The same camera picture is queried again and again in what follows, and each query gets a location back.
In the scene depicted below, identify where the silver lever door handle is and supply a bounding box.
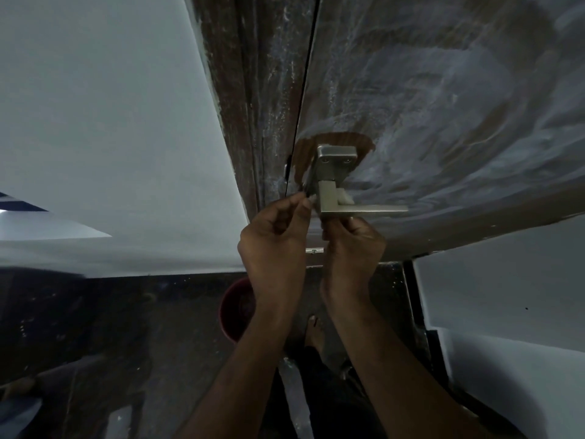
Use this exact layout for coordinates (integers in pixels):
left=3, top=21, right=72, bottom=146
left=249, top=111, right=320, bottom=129
left=307, top=144, right=409, bottom=221

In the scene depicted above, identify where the person's dark trouser leg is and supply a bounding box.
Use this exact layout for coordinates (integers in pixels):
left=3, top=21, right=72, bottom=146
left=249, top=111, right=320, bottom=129
left=274, top=342, right=389, bottom=439

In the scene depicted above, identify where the dusty brown wooden door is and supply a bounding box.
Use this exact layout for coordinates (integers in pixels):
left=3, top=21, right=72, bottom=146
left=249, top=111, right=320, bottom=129
left=292, top=0, right=585, bottom=262

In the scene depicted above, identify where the person's right hand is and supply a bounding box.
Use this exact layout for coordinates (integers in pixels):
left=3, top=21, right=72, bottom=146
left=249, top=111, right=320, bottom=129
left=320, top=216, right=387, bottom=316

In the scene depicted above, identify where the small dark hex key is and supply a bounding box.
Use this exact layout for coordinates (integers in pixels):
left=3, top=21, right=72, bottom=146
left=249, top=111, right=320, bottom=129
left=297, top=167, right=318, bottom=200

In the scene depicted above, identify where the person's left hand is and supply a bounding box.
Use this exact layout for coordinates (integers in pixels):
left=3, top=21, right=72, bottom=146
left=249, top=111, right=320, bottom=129
left=237, top=194, right=317, bottom=312

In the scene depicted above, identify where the brown wooden door frame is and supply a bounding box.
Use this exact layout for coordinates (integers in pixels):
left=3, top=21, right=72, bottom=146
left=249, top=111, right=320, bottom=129
left=188, top=0, right=321, bottom=224

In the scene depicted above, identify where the red plastic bucket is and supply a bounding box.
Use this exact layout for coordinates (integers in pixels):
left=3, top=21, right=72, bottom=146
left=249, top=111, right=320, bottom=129
left=218, top=277, right=257, bottom=344

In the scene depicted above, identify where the person's right forearm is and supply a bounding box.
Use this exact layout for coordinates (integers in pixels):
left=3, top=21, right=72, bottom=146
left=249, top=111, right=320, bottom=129
left=322, top=304, right=501, bottom=439

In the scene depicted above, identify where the person's left forearm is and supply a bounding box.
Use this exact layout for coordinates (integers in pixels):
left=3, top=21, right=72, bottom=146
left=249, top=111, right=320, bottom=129
left=175, top=301, right=300, bottom=439

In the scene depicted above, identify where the person's bare foot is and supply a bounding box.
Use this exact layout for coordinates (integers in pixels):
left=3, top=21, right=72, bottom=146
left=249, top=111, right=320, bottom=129
left=303, top=315, right=326, bottom=349

